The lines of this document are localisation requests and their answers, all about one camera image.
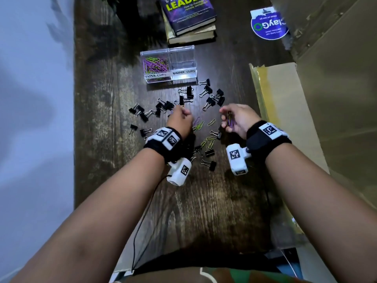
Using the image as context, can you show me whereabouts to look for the person's right hand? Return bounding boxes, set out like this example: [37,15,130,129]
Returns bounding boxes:
[219,103,262,140]

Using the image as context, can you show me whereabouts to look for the person's left hand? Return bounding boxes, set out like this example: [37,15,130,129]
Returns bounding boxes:
[166,105,194,140]

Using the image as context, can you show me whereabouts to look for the pile of coloured paper clips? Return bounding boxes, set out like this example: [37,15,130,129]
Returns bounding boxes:
[192,116,217,151]

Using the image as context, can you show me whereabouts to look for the pile of black binder clips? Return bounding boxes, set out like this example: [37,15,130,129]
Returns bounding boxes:
[138,79,226,172]

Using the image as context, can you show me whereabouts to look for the bunch of sorted paper clips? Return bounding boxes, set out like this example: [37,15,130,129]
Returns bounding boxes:
[143,57,170,82]

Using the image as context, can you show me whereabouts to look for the clear two-compartment plastic box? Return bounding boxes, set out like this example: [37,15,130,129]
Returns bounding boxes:
[140,45,198,84]

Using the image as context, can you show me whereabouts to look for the person's right forearm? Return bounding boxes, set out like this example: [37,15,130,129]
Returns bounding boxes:
[265,143,377,283]

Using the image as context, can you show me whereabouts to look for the person's left forearm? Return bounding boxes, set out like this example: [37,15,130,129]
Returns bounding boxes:
[10,147,165,283]

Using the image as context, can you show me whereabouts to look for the large brown cardboard box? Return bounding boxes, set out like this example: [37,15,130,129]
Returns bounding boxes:
[269,0,377,209]

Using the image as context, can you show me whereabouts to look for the black right wristband white markers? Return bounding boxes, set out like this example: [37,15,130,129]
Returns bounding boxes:
[246,120,293,162]

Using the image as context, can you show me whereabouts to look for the black wristband white markers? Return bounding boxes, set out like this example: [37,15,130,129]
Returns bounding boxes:
[246,120,293,162]
[143,126,183,164]

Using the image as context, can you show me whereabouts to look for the black left wristband white markers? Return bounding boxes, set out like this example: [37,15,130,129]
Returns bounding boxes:
[143,126,183,164]

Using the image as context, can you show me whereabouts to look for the yellowish cardboard sheet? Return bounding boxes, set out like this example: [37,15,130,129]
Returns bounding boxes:
[249,62,330,235]

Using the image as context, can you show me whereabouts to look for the tan book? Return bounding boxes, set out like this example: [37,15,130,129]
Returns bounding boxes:
[161,10,217,45]

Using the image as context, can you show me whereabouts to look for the blue round sticker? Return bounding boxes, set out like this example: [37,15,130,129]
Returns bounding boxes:
[250,6,289,41]

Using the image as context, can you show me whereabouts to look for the purple hardcover book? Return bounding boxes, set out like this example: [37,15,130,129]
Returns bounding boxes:
[157,0,218,36]

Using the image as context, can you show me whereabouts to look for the green potted artificial plant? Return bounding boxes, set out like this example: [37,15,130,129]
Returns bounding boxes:
[99,0,142,28]

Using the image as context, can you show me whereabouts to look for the black blue bag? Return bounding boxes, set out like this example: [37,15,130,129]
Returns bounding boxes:
[264,247,304,279]

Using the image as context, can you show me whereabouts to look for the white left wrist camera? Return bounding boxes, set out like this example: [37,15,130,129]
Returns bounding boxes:
[166,157,192,187]

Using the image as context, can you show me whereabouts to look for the thin black cable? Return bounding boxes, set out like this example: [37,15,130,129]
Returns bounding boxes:
[131,173,173,273]

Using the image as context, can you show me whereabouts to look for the thin white cable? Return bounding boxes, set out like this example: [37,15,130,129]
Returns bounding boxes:
[280,250,298,277]

